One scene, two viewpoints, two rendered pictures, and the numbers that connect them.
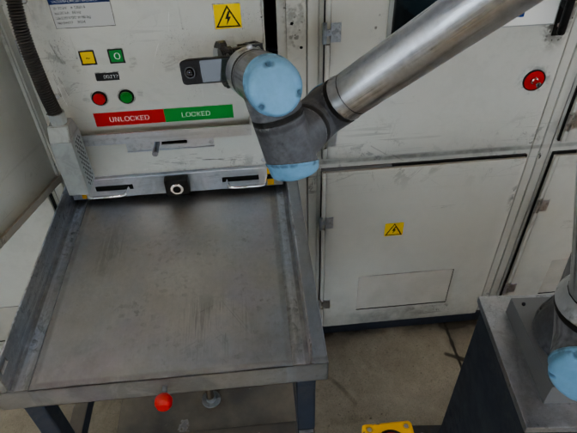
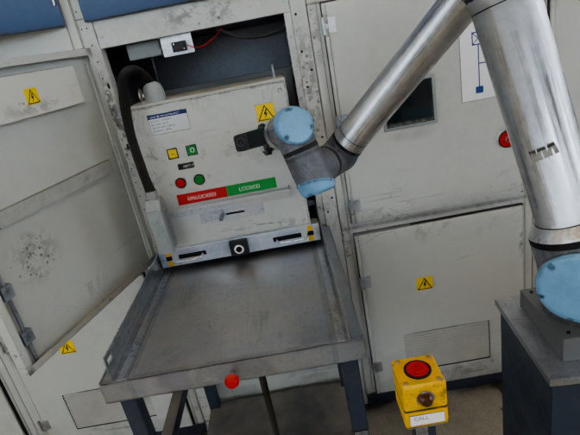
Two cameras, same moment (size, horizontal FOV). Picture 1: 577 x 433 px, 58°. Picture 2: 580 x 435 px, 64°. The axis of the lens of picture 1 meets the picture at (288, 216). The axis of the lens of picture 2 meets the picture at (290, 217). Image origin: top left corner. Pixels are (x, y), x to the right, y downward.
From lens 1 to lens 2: 0.39 m
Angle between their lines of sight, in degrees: 21
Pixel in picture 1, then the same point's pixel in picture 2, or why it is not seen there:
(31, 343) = (129, 352)
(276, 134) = (299, 158)
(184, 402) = not seen: outside the picture
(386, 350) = not seen: hidden behind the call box
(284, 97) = (301, 130)
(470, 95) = (459, 157)
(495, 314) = (510, 307)
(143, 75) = (211, 161)
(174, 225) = (238, 274)
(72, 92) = (162, 180)
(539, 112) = not seen: hidden behind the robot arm
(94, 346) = (177, 349)
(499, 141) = (494, 192)
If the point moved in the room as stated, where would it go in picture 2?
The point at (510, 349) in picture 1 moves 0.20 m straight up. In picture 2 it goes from (527, 329) to (527, 255)
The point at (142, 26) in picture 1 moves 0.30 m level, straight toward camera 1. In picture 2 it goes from (209, 126) to (217, 143)
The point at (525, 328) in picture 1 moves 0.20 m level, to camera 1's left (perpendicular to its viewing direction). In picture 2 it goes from (534, 306) to (450, 318)
